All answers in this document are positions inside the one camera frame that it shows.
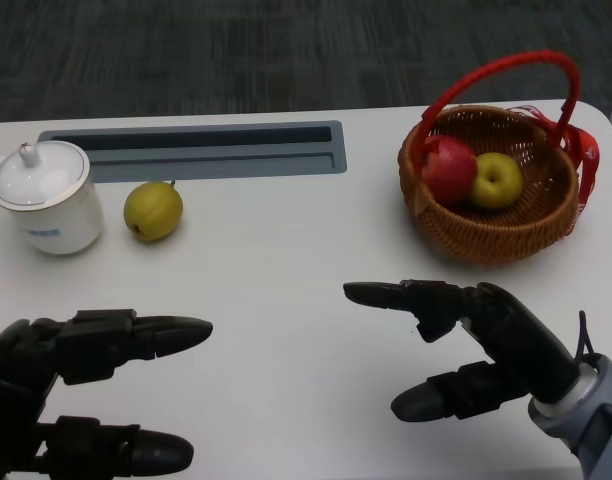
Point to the red apple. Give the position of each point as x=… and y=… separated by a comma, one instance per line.
x=451, y=170

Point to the red printed ribbon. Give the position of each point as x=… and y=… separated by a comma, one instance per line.
x=588, y=155

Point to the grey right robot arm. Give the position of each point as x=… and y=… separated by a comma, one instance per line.
x=601, y=425

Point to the yellow-green apple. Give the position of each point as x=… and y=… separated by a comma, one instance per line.
x=498, y=182

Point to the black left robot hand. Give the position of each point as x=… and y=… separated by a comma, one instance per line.
x=26, y=360

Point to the white ceramic mug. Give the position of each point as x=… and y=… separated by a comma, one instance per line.
x=61, y=225

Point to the yellow-green pear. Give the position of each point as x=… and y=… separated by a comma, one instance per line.
x=153, y=212

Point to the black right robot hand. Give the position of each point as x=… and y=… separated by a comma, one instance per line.
x=516, y=340

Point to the white ceramic mug lid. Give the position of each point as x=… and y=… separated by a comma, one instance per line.
x=41, y=180

